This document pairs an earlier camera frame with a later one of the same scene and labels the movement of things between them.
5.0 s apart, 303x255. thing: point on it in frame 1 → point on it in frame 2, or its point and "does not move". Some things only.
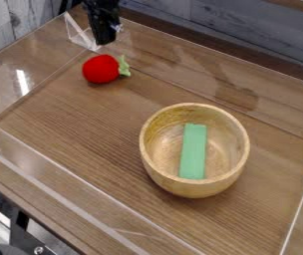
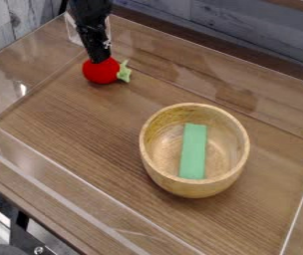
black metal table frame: [22, 238] does not move
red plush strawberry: [104, 69] does not move
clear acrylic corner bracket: [81, 35] does not move
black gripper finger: [105, 16] → [91, 13]
